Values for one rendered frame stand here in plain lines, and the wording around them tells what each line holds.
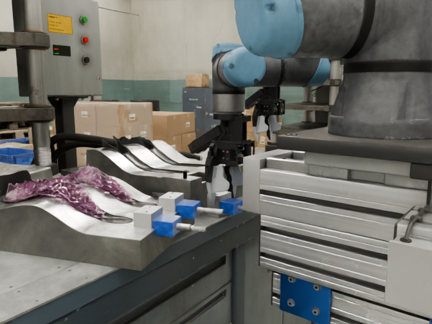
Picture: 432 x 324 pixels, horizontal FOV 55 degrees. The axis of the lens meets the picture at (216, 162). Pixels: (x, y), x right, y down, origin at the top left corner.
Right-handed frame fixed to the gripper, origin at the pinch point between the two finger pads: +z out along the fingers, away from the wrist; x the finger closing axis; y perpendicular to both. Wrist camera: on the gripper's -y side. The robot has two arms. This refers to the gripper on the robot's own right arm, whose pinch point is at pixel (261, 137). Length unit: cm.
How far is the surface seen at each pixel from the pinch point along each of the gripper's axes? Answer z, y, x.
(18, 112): -10, -55, -64
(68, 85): -19, -70, -38
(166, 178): 4, 14, -57
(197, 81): -31, -509, 469
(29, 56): -29, -55, -59
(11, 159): 53, -345, 39
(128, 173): 4, 1, -59
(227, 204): 9, 28, -52
